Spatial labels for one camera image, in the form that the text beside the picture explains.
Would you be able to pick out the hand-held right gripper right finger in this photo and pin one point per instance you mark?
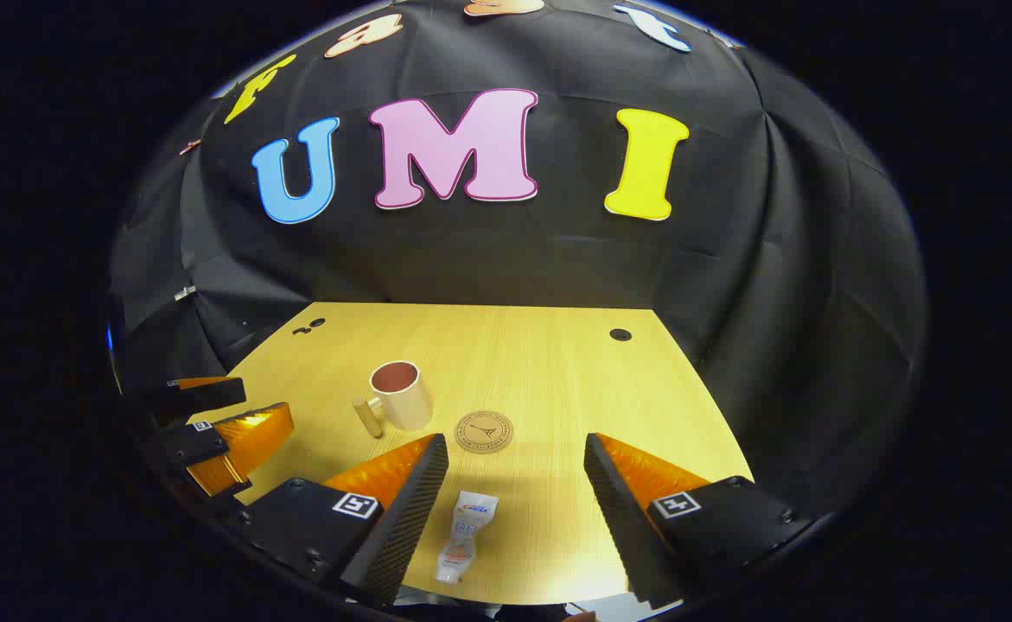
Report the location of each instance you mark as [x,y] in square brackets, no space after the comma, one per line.
[618,510]

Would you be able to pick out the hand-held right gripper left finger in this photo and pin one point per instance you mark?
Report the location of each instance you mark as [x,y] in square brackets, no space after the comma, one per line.
[410,510]

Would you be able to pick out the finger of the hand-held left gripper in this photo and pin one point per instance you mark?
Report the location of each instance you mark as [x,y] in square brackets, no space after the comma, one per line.
[246,441]
[199,397]

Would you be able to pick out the white toothpaste tube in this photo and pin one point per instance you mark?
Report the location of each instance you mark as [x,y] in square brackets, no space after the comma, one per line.
[468,531]

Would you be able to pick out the beige cup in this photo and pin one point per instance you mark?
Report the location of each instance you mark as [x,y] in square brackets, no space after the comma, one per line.
[406,404]

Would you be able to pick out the round brown coaster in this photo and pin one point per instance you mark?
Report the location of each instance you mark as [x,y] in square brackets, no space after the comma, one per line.
[484,432]

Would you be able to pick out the wooden desktop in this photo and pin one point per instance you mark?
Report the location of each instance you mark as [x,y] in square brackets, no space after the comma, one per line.
[557,380]

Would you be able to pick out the copper clip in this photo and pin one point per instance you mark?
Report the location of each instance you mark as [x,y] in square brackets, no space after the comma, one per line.
[190,147]

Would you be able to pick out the black backdrop cloth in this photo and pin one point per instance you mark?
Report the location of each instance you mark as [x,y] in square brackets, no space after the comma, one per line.
[557,250]

